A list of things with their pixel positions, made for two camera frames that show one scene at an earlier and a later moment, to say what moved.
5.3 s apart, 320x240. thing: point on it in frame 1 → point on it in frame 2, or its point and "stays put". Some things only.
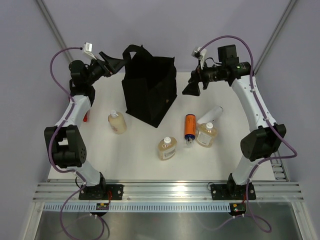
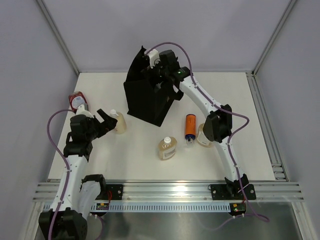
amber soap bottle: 167,147 stays put
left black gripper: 115,64 → 107,124
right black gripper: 192,88 → 151,73
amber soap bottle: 205,134 stays put
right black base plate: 231,192 stays put
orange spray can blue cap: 190,128 stays put
